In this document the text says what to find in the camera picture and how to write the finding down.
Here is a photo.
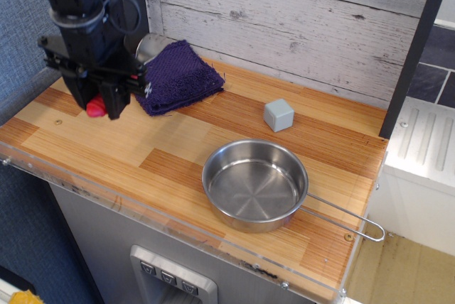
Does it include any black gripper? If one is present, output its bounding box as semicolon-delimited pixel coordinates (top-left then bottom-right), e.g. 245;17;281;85
38;23;151;120

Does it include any fork with red handle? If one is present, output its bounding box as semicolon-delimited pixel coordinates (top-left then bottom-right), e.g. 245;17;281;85
86;33;175;117

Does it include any dark left post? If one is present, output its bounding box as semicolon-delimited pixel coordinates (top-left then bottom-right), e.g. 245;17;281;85
109;0;149;57

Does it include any purple folded cloth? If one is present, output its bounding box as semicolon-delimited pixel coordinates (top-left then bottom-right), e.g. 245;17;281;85
136;40;225;116

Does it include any clear acrylic edge guard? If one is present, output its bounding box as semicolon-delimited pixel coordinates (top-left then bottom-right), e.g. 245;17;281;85
1;139;373;303

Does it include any yellow object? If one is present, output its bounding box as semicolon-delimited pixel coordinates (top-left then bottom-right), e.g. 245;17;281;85
8;291;44;304

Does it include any dark right post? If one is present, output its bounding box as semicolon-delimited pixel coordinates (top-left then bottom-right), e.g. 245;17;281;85
379;0;443;139

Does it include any white toy sink unit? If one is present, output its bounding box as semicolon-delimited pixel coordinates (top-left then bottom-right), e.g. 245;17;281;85
368;97;454;255

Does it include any grey cube block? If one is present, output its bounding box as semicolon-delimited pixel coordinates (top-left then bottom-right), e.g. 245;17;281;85
263;99;294;132

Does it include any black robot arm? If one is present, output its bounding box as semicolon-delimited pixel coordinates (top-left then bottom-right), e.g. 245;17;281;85
38;0;151;120

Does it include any dark post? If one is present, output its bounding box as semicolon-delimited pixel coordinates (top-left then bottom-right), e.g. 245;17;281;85
109;0;149;57
379;0;443;139

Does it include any silver dispenser button panel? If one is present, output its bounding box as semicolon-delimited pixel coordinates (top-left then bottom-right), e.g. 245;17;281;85
130;245;218;303

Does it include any grey toy fridge cabinet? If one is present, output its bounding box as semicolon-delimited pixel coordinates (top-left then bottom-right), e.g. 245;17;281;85
50;185;309;303

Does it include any stainless steel pan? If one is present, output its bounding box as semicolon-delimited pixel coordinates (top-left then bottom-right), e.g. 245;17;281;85
201;139;386;242

